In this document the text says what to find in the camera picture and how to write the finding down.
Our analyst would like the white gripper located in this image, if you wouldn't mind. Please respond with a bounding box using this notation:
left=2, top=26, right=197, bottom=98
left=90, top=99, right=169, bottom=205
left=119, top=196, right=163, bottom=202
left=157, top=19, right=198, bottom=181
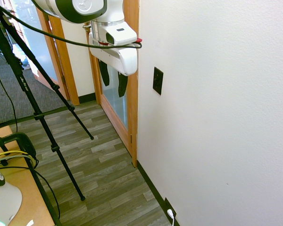
left=88, top=32, right=139, bottom=98

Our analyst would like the black clamp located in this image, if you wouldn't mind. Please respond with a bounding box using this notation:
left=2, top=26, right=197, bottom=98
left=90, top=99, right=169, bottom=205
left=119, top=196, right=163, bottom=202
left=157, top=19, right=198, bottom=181
left=0, top=132, right=37, bottom=166

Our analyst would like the black baseboard strip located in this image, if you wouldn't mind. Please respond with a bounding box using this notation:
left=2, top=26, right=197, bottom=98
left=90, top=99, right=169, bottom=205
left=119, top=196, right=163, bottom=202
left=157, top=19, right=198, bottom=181
left=136, top=160, right=180, bottom=226

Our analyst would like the white power plug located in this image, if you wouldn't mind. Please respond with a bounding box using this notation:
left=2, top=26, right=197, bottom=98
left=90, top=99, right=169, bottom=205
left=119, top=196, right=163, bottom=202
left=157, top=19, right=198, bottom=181
left=166, top=209, right=176, bottom=226

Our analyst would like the wooden door frame with glass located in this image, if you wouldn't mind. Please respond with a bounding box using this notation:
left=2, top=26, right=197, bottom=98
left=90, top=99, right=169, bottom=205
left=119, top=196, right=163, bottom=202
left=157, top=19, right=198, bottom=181
left=84, top=0, right=140, bottom=168

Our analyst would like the black light switch plate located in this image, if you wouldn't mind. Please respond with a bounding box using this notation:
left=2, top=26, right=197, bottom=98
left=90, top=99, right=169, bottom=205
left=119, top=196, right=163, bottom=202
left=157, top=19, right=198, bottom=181
left=152, top=66, right=164, bottom=96

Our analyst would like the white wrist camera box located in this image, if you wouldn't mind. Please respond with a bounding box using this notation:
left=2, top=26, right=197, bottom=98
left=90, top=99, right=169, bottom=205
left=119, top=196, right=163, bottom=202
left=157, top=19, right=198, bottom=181
left=105, top=22, right=138, bottom=47

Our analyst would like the black camera tripod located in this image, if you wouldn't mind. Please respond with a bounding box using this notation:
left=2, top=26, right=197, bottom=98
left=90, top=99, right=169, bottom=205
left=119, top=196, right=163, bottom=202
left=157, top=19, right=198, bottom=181
left=0, top=6, right=95, bottom=226

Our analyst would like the thin black floor cable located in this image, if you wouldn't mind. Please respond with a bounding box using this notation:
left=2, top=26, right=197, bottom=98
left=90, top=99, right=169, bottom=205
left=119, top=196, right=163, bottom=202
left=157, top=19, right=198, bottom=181
left=0, top=61, right=18, bottom=132

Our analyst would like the yellow cable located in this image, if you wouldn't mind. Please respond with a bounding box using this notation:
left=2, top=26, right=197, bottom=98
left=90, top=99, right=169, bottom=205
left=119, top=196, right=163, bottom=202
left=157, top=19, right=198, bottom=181
left=0, top=150, right=35, bottom=165

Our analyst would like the grey cable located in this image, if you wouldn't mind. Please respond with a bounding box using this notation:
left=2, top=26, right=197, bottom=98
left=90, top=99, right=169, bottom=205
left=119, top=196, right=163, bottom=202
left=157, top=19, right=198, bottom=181
left=0, top=154, right=36, bottom=168

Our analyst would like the black wall outlet plate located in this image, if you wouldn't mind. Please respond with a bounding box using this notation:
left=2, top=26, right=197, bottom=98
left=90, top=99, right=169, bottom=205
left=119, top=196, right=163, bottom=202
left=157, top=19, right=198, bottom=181
left=164, top=197, right=177, bottom=219

